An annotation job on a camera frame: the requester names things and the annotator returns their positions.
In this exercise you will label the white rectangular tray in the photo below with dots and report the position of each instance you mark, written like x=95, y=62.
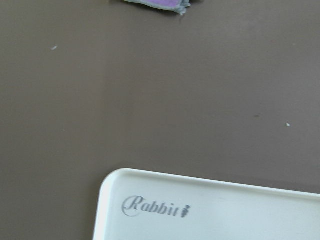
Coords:
x=144, y=205

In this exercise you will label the folded grey purple cloth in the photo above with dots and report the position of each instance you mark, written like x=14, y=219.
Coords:
x=176, y=6

